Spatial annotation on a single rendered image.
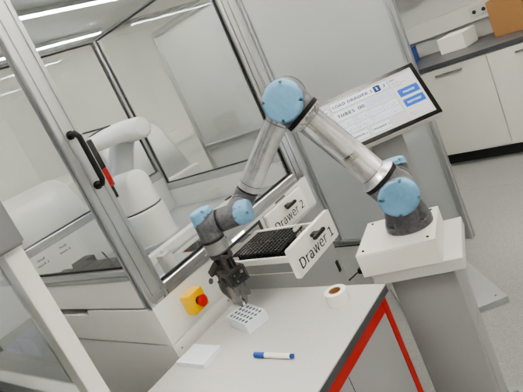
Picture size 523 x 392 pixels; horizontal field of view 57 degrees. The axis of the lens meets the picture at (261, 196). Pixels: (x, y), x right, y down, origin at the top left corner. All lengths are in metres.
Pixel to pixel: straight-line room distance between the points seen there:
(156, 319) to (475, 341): 1.02
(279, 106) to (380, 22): 1.72
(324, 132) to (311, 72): 1.95
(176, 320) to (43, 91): 0.82
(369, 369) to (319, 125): 0.69
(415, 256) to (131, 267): 0.87
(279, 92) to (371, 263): 0.60
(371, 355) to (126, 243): 0.80
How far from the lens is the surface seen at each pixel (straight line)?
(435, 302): 1.68
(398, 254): 1.54
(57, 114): 1.55
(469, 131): 4.43
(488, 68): 4.22
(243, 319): 1.60
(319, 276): 2.28
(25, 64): 1.56
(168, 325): 1.66
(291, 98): 1.34
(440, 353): 1.80
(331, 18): 3.14
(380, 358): 1.52
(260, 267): 1.72
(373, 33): 3.03
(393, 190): 1.39
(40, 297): 1.19
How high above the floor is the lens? 1.50
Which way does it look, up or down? 14 degrees down
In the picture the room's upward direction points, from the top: 25 degrees counter-clockwise
